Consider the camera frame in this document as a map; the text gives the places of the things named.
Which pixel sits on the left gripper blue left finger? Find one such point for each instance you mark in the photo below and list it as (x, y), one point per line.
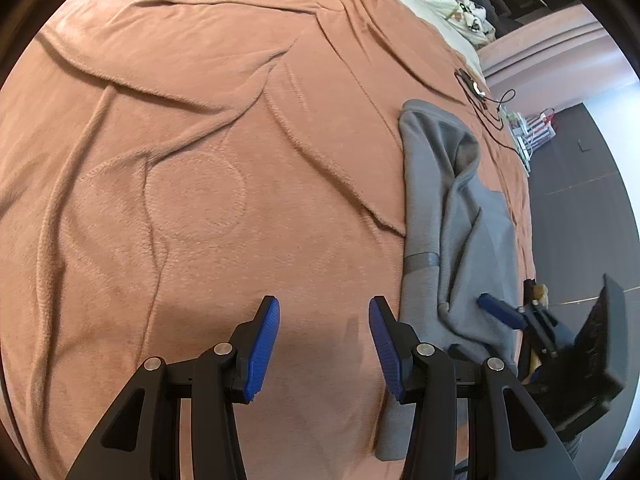
(253, 342)

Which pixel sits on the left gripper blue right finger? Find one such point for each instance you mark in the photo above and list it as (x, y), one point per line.
(394, 342)

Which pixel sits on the grey t-shirt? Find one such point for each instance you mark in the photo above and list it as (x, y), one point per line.
(460, 239)

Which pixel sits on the folded mustard garment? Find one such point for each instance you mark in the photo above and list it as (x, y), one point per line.
(541, 295)

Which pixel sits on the orange-brown blanket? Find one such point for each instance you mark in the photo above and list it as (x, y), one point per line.
(167, 163)

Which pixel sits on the white bedside drawer cabinet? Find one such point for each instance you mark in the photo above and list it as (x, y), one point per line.
(518, 129)

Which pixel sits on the right pink curtain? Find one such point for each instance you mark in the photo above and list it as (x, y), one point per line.
(555, 62)

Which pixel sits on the black white patterned cloth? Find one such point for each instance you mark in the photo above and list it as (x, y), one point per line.
(472, 23)

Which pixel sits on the cream bed sheet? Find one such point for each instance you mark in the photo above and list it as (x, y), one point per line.
(458, 43)

